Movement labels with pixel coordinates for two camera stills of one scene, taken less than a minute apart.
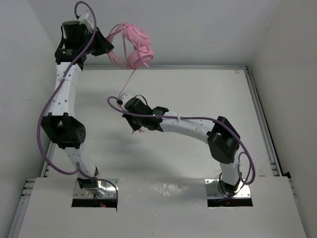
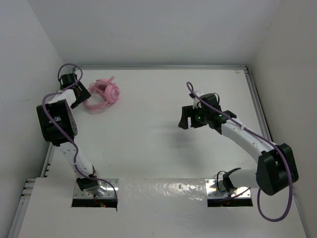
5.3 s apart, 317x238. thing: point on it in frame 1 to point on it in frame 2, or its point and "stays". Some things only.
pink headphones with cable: [131, 47] to [108, 89]
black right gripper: [135, 126] to [188, 111]
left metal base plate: [105, 189] stays
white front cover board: [161, 208] stays
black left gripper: [104, 45] to [83, 94]
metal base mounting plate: [212, 191] stays
